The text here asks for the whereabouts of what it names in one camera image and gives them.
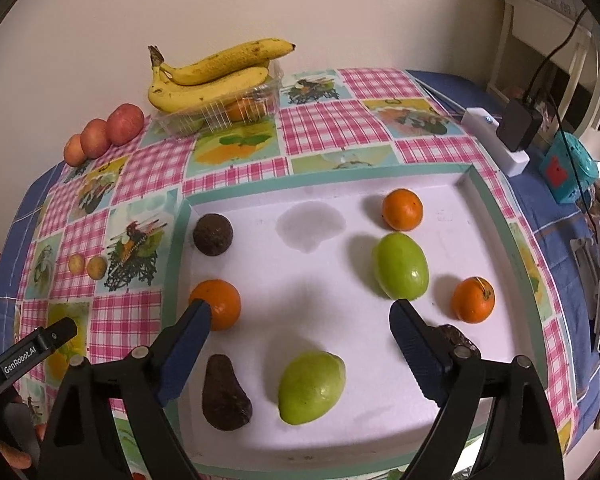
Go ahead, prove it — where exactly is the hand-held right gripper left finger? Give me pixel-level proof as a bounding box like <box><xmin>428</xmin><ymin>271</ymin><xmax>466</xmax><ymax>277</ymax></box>
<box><xmin>39</xmin><ymin>299</ymin><xmax>213</xmax><ymax>480</ymax></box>

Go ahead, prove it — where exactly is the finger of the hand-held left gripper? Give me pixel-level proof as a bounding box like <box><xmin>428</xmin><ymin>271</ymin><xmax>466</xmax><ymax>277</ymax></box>
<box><xmin>40</xmin><ymin>316</ymin><xmax>79</xmax><ymax>357</ymax></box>

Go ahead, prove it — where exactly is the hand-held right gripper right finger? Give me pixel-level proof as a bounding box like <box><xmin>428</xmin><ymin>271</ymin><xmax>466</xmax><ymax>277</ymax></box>
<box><xmin>389</xmin><ymin>299</ymin><xmax>566</xmax><ymax>480</ymax></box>

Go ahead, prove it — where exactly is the dark brown avocado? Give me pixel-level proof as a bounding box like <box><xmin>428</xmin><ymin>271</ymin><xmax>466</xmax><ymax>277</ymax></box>
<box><xmin>201</xmin><ymin>354</ymin><xmax>254</xmax><ymax>432</ymax></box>
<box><xmin>437</xmin><ymin>324</ymin><xmax>478</xmax><ymax>356</ymax></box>

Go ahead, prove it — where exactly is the orange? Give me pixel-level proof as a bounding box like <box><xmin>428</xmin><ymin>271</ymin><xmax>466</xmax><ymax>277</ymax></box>
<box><xmin>225</xmin><ymin>97</ymin><xmax>271</xmax><ymax>123</ymax></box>
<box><xmin>188</xmin><ymin>279</ymin><xmax>242</xmax><ymax>332</ymax></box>
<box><xmin>452</xmin><ymin>276</ymin><xmax>496</xmax><ymax>324</ymax></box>
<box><xmin>382</xmin><ymin>188</ymin><xmax>424</xmax><ymax>232</ymax></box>

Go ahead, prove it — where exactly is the green fruit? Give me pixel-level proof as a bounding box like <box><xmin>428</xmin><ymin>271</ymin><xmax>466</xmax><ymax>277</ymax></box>
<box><xmin>371</xmin><ymin>232</ymin><xmax>430</xmax><ymax>302</ymax></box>
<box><xmin>278</xmin><ymin>351</ymin><xmax>347</xmax><ymax>426</ymax></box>

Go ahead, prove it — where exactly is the white tray with teal rim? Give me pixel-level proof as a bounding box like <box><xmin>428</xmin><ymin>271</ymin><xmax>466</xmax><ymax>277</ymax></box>
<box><xmin>162</xmin><ymin>162</ymin><xmax>548</xmax><ymax>480</ymax></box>

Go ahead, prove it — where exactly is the round dark passion fruit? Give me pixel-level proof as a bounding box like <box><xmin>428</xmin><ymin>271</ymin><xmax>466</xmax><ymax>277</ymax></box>
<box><xmin>193</xmin><ymin>213</ymin><xmax>234</xmax><ymax>257</ymax></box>

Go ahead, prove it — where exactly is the person's left hand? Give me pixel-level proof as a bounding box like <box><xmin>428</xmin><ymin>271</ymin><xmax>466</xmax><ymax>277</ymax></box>
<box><xmin>0</xmin><ymin>437</ymin><xmax>33</xmax><ymax>471</ymax></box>

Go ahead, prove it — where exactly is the grey phone stand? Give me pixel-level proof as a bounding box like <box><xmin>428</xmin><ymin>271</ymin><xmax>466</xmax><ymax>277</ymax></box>
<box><xmin>570</xmin><ymin>237</ymin><xmax>600</xmax><ymax>321</ymax></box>

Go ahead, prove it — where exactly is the small orange-red apple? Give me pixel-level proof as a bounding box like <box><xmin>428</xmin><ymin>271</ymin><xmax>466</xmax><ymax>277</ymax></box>
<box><xmin>63</xmin><ymin>134</ymin><xmax>88</xmax><ymax>167</ymax></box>

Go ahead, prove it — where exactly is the medium red apple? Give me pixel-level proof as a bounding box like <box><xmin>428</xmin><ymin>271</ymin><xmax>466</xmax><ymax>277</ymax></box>
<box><xmin>80</xmin><ymin>119</ymin><xmax>112</xmax><ymax>159</ymax></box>

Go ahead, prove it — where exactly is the large red apple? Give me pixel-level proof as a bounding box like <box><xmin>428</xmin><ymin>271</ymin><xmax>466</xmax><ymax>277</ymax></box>
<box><xmin>106</xmin><ymin>103</ymin><xmax>146</xmax><ymax>147</ymax></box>

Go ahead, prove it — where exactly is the white power strip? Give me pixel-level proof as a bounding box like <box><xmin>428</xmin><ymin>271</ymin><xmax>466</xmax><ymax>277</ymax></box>
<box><xmin>461</xmin><ymin>107</ymin><xmax>531</xmax><ymax>177</ymax></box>

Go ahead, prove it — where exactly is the teal box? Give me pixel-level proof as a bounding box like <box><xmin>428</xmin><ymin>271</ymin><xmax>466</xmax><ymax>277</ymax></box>
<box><xmin>539</xmin><ymin>130</ymin><xmax>599</xmax><ymax>205</ymax></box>

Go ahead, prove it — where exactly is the clear plastic container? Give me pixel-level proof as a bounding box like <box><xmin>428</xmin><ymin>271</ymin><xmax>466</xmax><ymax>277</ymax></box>
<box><xmin>152</xmin><ymin>60</ymin><xmax>284</xmax><ymax>137</ymax></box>

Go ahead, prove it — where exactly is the black charger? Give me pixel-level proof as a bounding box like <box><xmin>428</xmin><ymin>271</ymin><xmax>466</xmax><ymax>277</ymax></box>
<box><xmin>496</xmin><ymin>98</ymin><xmax>544</xmax><ymax>153</ymax></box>

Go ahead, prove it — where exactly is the orange in clear container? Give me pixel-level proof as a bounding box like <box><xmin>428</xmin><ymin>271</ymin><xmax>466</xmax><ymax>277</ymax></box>
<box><xmin>225</xmin><ymin>97</ymin><xmax>271</xmax><ymax>123</ymax></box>

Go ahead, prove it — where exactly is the pink checkered fruit-print tablecloth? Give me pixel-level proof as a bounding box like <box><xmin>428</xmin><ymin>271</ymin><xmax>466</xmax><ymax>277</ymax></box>
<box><xmin>12</xmin><ymin>67</ymin><xmax>581</xmax><ymax>480</ymax></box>

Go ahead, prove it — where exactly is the bunch of yellow bananas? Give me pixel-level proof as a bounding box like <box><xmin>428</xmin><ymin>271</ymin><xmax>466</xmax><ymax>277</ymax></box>
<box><xmin>148</xmin><ymin>45</ymin><xmax>271</xmax><ymax>113</ymax></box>

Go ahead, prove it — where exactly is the spotted yellow banana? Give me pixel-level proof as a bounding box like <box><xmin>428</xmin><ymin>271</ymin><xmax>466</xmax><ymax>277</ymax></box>
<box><xmin>159</xmin><ymin>37</ymin><xmax>297</xmax><ymax>86</ymax></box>

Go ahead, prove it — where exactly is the white chair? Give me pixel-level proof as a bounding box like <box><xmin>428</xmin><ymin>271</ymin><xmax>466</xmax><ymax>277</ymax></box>
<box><xmin>485</xmin><ymin>0</ymin><xmax>600</xmax><ymax>171</ymax></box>

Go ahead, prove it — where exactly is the black cable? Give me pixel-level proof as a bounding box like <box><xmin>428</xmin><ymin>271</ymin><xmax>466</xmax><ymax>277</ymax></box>
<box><xmin>525</xmin><ymin>7</ymin><xmax>590</xmax><ymax>106</ymax></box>

